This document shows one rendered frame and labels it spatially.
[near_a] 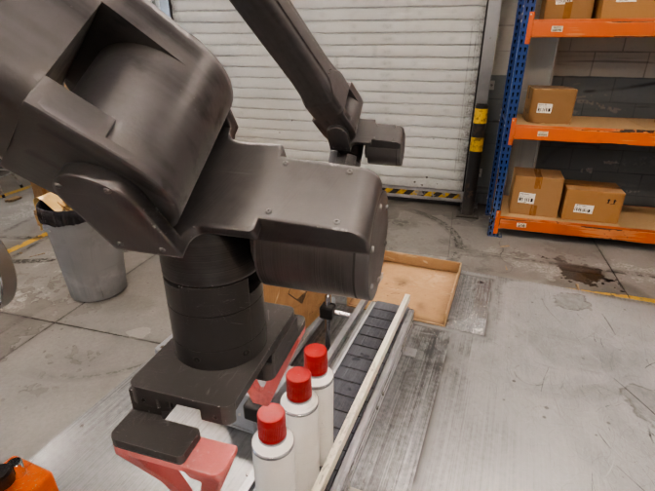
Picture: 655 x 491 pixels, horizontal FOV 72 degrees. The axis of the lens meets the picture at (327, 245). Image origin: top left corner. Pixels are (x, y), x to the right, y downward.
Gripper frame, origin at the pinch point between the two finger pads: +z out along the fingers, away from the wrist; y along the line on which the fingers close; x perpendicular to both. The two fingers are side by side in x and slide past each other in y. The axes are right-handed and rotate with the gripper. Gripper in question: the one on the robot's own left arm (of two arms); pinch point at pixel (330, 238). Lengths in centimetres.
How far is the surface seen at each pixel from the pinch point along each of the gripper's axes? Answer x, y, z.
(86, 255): 153, -180, -11
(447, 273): 67, 22, -11
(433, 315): 48, 19, 4
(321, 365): -8.6, 4.1, 20.5
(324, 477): -2.8, 6.1, 35.6
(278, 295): 16.7, -12.7, 9.2
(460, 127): 314, 27, -203
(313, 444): -7.1, 4.6, 30.9
